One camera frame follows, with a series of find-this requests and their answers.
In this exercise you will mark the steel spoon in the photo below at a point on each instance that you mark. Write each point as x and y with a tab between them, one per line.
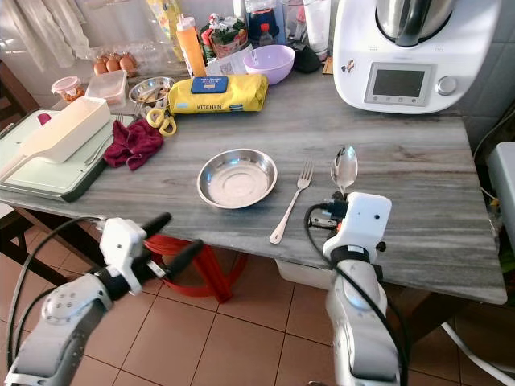
344	166

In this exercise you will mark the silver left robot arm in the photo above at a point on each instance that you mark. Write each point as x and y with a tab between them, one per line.
64	318

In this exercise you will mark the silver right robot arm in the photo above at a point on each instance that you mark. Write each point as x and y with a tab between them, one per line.
358	322

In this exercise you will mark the red plastic stool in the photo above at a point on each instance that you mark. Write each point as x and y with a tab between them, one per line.
209	273

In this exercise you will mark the steel fork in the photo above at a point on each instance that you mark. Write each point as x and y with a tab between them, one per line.
292	203

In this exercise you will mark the white box under table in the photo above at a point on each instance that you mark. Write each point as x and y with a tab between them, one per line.
302	273

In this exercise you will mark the dark red cloth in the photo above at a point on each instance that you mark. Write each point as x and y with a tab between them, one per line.
133	143

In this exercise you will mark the shallow steel plate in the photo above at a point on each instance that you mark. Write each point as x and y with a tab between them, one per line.
237	178

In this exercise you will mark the pale green tray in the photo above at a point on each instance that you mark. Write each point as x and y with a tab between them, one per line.
48	178

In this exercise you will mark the small steel bowl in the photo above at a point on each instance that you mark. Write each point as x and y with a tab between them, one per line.
149	92

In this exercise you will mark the yellow kitchen cloth package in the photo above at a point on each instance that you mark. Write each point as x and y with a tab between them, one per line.
221	99

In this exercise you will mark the clear plastic container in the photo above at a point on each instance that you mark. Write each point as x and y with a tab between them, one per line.
106	87

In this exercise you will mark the black pouch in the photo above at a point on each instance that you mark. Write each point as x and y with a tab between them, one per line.
306	59

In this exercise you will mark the purple plastic bowl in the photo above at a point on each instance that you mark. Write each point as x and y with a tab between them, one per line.
269	63

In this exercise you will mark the small pink lidded cup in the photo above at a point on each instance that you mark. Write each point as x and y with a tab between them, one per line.
67	88

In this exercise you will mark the white appliance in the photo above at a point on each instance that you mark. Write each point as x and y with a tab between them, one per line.
503	193

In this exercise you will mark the white kitchen cooking machine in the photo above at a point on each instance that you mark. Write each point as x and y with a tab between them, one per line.
410	56

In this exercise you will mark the orange sauce bottle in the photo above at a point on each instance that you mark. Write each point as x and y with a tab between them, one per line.
191	48

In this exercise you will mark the dark wooden chair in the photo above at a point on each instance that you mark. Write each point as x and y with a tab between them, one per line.
12	100

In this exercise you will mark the white tall container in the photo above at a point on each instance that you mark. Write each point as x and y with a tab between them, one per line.
317	24

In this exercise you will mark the yellow food bag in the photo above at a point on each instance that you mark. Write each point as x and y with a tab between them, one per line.
165	28

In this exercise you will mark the red green snack package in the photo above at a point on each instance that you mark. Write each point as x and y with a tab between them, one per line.
227	36

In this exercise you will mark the dark bottle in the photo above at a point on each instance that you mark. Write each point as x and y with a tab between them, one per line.
263	22

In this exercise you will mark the white hanging cloth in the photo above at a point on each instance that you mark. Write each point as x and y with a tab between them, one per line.
44	28

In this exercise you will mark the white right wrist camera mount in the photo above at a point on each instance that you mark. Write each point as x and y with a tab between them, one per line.
368	221

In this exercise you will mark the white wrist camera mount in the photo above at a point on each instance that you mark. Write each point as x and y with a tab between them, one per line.
122	241
368	221

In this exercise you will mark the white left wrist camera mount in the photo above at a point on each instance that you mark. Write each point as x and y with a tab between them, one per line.
122	241

